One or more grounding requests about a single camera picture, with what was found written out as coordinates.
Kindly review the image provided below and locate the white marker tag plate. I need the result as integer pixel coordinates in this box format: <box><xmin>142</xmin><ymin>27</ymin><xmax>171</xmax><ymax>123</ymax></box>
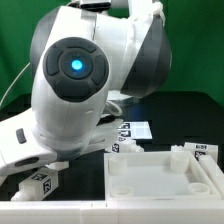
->
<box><xmin>118</xmin><ymin>121</ymin><xmax>152</xmax><ymax>140</ymax></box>

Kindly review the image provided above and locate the white square tabletop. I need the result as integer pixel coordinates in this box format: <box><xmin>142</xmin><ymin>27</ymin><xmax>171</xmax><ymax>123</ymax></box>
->
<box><xmin>104</xmin><ymin>151</ymin><xmax>223</xmax><ymax>201</ymax></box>

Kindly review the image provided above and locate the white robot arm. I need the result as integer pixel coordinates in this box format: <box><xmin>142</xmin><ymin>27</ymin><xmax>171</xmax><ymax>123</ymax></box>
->
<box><xmin>0</xmin><ymin>0</ymin><xmax>172</xmax><ymax>176</ymax></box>

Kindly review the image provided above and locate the white cable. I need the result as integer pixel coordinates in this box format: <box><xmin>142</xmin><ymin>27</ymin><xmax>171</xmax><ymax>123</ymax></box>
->
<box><xmin>0</xmin><ymin>61</ymin><xmax>32</xmax><ymax>108</ymax></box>

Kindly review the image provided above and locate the white right fence block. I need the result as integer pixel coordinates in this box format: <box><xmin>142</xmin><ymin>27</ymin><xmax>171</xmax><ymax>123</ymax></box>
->
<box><xmin>199</xmin><ymin>155</ymin><xmax>224</xmax><ymax>199</ymax></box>

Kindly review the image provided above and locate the white front fence bar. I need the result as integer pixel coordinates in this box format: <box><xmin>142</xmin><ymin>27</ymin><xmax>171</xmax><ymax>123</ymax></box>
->
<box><xmin>0</xmin><ymin>200</ymin><xmax>224</xmax><ymax>224</ymax></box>

